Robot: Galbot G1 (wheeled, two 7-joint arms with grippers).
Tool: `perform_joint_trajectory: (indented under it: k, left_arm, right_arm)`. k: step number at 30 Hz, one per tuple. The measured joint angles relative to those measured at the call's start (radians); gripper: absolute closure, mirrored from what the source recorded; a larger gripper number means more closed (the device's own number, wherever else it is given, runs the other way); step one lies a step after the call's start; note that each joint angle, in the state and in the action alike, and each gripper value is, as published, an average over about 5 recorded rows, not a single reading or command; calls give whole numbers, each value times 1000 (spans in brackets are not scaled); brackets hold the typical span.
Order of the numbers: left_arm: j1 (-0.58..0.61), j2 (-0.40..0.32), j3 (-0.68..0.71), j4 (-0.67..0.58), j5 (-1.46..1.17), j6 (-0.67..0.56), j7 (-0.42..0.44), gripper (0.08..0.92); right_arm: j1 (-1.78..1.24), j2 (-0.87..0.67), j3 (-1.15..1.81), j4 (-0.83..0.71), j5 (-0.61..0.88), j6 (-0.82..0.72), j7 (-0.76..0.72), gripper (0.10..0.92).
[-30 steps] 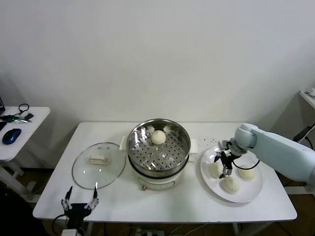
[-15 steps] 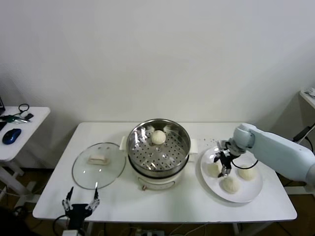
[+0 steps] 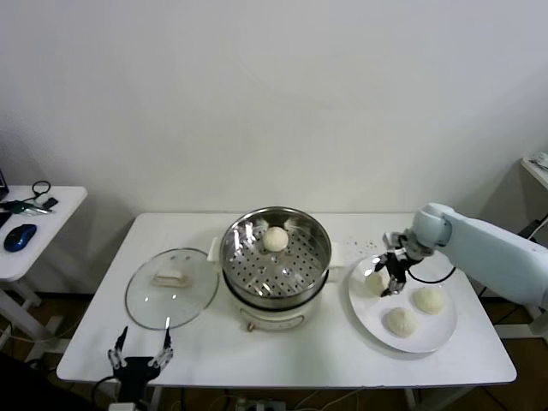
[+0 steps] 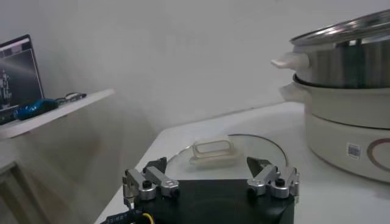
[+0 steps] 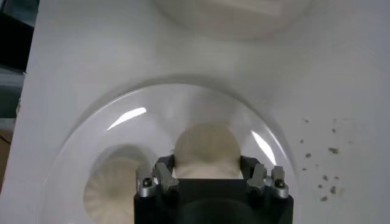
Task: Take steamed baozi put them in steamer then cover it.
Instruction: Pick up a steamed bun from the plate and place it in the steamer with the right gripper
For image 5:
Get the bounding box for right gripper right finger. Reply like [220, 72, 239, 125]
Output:
[240, 154, 290, 200]

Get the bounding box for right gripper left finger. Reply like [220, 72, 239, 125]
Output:
[135, 154, 180, 199]

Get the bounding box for white steamed baozi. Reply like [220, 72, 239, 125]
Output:
[83, 156, 144, 224]
[173, 121, 242, 180]

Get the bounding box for scattered dark crumbs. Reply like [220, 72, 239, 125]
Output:
[300, 117, 354, 203]

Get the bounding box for white round plate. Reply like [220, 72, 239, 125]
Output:
[39, 82, 301, 224]

